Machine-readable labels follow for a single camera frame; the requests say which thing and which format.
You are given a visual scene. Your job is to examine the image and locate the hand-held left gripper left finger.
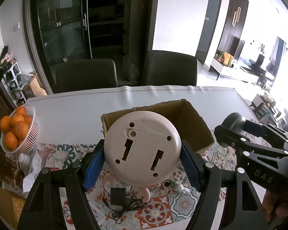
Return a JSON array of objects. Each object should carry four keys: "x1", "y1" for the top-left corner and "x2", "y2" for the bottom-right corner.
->
[{"x1": 17, "y1": 139, "x2": 106, "y2": 230}]

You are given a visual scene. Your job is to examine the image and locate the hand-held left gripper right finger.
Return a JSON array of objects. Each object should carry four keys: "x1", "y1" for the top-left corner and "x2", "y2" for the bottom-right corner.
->
[{"x1": 181, "y1": 140, "x2": 271, "y2": 230}]

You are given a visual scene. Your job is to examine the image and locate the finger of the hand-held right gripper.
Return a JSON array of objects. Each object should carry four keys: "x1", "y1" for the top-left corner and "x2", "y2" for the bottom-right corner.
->
[
  {"x1": 214, "y1": 124, "x2": 288, "y2": 160},
  {"x1": 243, "y1": 119, "x2": 288, "y2": 145}
]

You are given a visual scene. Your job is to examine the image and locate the brown cardboard box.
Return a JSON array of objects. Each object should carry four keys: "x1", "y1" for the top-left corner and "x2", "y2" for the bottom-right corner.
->
[{"x1": 100, "y1": 99, "x2": 215, "y2": 154}]

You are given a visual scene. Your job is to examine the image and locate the pink round toy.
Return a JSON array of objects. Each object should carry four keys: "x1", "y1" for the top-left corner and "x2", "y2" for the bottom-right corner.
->
[{"x1": 103, "y1": 111, "x2": 182, "y2": 203}]

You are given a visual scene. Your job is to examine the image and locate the person's right hand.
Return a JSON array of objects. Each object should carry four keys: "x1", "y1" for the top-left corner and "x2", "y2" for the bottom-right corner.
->
[{"x1": 262, "y1": 189, "x2": 288, "y2": 230}]

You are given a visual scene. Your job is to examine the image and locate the small white figure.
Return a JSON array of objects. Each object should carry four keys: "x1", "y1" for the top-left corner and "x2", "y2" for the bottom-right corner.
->
[{"x1": 172, "y1": 183, "x2": 191, "y2": 196}]

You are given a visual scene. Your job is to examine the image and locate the dark side chair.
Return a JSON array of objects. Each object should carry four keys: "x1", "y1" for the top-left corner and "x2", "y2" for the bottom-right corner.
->
[{"x1": 250, "y1": 93, "x2": 280, "y2": 117}]

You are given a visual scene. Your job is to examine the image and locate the patterned table runner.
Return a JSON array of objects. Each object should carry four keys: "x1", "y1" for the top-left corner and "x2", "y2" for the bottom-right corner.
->
[{"x1": 37, "y1": 134, "x2": 262, "y2": 230}]

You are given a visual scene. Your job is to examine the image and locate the printed tissue pack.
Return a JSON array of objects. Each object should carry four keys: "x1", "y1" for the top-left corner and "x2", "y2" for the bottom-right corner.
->
[{"x1": 22, "y1": 148, "x2": 52, "y2": 192}]

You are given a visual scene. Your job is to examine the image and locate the white low cabinet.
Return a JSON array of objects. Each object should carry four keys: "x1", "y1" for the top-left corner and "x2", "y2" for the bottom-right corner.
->
[{"x1": 208, "y1": 57, "x2": 258, "y2": 81}]

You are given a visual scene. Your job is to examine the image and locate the white fruit basket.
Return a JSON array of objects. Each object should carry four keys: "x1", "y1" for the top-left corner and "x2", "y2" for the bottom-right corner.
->
[{"x1": 0, "y1": 104, "x2": 40, "y2": 155}]

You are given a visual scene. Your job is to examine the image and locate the orange decor items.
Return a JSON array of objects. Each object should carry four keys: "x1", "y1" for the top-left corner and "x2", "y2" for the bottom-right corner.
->
[{"x1": 222, "y1": 52, "x2": 235, "y2": 66}]

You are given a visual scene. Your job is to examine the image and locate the pile of oranges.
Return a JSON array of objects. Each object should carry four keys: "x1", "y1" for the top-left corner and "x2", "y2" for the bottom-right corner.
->
[{"x1": 0, "y1": 106, "x2": 33, "y2": 152}]

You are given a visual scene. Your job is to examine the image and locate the woven yellow box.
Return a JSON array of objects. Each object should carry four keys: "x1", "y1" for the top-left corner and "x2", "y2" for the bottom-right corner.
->
[{"x1": 0, "y1": 184, "x2": 27, "y2": 230}]

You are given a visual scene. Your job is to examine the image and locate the dark dining chair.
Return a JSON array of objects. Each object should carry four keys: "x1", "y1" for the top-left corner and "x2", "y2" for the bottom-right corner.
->
[
  {"x1": 55, "y1": 58, "x2": 119, "y2": 94},
  {"x1": 142, "y1": 50, "x2": 199, "y2": 87}
]

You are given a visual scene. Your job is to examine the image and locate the cardboard box with clutter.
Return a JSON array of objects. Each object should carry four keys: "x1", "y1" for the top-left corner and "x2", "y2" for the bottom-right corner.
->
[{"x1": 17, "y1": 72, "x2": 48, "y2": 99}]

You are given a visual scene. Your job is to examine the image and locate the dark interior door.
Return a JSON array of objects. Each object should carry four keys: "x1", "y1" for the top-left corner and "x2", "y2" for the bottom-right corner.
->
[{"x1": 195, "y1": 0, "x2": 223, "y2": 66}]

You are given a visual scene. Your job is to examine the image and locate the cluttered white shelf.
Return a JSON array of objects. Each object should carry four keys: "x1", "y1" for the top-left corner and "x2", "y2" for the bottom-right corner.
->
[{"x1": 0, "y1": 45, "x2": 23, "y2": 107}]

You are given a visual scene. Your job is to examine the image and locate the black glass sliding door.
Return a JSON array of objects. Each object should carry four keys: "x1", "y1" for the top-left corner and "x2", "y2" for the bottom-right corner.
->
[{"x1": 22, "y1": 0, "x2": 159, "y2": 94}]

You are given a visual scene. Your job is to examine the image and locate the black power adapter with cable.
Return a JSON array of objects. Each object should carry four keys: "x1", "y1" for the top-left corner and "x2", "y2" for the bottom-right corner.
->
[{"x1": 102, "y1": 187, "x2": 148, "y2": 221}]

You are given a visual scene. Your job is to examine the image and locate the dark slatted wall panel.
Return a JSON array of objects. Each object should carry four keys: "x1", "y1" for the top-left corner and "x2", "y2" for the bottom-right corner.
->
[{"x1": 217, "y1": 0, "x2": 249, "y2": 60}]

